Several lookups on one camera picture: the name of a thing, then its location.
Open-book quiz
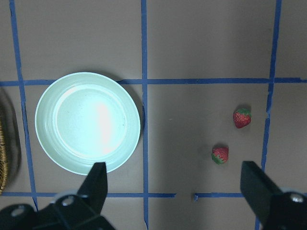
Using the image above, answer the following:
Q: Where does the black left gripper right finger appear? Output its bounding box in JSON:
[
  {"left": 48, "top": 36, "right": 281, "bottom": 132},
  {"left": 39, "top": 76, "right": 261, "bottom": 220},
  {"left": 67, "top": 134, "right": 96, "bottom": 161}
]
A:
[{"left": 240, "top": 161, "right": 307, "bottom": 230}]

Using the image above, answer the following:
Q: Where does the pale green plate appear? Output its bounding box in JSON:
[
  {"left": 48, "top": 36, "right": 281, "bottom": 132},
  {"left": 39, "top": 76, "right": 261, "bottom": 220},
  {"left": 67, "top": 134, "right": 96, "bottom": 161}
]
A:
[{"left": 35, "top": 72, "right": 141, "bottom": 175}]

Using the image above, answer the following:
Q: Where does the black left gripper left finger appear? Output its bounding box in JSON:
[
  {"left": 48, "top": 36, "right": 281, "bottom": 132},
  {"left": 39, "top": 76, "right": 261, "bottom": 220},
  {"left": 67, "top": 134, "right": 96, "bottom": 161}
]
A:
[{"left": 0, "top": 162, "right": 114, "bottom": 230}]

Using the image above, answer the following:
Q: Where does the woven wicker basket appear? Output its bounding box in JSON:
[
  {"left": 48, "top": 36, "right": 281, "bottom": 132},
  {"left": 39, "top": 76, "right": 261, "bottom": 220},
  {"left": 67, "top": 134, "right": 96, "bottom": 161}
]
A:
[{"left": 0, "top": 120, "right": 9, "bottom": 194}]

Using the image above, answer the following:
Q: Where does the red strawberry green side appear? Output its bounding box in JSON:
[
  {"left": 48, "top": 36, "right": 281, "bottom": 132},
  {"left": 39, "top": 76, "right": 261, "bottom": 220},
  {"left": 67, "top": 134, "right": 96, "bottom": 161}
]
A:
[{"left": 233, "top": 108, "right": 251, "bottom": 129}]

